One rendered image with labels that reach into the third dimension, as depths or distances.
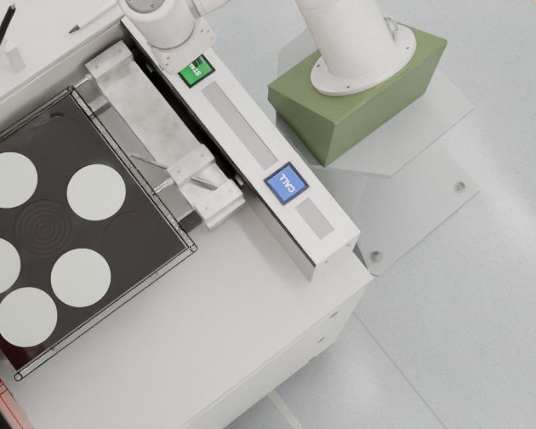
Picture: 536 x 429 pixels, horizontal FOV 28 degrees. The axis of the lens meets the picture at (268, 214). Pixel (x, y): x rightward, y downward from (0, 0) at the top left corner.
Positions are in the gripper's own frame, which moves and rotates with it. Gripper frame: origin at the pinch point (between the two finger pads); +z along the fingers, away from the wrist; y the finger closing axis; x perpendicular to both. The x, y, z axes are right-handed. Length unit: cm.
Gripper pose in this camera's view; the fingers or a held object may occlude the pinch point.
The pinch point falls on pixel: (191, 55)
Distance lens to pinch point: 180.6
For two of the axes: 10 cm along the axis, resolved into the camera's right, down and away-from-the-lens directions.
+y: 7.8, -6.2, -0.2
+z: 1.3, 1.3, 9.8
